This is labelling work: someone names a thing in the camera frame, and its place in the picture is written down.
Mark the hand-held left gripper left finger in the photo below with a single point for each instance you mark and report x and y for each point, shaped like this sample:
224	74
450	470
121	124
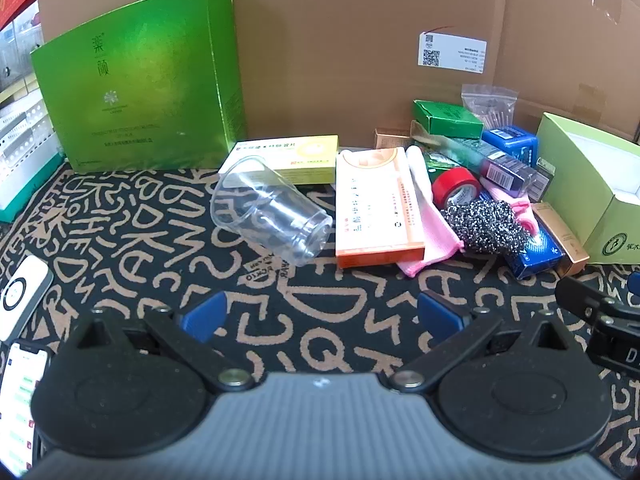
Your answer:
202	317

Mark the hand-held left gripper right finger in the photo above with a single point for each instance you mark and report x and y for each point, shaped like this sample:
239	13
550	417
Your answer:
440	315

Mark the blue card box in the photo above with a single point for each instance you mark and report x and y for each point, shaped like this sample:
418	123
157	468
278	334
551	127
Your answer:
512	142

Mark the dark shiny box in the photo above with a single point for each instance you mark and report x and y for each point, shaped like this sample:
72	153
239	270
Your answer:
490	162

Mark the dark olive box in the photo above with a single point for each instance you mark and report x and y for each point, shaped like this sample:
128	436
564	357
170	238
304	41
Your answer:
546	170

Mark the white green display shelf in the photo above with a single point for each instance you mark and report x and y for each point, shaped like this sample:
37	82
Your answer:
25	150

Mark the zip bag of swabs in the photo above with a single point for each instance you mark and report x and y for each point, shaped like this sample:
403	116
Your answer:
490	102

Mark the small green box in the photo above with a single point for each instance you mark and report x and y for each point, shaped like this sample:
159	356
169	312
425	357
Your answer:
447	117

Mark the light green box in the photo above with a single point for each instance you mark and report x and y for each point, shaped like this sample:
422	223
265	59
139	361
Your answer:
590	195

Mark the large green gift box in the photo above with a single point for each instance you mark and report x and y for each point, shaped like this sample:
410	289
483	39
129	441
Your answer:
140	80

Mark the red tape roll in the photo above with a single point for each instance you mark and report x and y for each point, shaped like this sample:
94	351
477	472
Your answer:
455	185

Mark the white round-dial device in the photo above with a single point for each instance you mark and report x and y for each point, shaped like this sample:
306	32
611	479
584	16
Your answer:
22	295

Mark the small bronze box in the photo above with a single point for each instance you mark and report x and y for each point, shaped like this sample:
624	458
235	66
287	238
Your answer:
392	138

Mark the green snack packet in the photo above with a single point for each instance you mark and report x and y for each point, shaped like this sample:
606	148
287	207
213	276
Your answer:
439	160

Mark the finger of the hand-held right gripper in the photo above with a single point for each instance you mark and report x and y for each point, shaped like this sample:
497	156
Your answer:
582	295
635	280

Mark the orange white medicine box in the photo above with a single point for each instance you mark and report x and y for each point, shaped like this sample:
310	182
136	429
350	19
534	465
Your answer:
372	205

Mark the smartphone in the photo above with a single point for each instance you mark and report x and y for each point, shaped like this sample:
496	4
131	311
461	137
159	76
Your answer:
20	400

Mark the blue patterned box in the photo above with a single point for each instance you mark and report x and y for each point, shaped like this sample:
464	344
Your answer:
537	255

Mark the large cardboard box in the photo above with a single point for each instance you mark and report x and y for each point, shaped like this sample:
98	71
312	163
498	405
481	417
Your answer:
325	60

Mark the steel wool scrubber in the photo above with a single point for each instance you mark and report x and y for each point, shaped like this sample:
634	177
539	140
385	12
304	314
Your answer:
487	225

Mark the yellow green medicine box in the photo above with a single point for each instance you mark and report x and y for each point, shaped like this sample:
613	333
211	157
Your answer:
300	155

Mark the white shipping label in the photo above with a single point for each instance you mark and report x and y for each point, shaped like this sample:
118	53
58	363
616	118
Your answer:
452	52

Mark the clear plastic cup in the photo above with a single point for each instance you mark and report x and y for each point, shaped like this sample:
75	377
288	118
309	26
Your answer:
270	210

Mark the bronze gold box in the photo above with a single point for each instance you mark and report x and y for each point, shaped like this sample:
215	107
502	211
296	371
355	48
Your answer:
562	240

